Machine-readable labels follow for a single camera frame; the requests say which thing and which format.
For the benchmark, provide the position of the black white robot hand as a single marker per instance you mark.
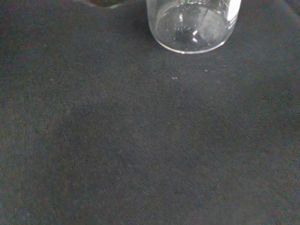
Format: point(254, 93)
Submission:
point(103, 2)

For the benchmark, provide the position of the black cloth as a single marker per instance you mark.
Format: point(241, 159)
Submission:
point(140, 140)

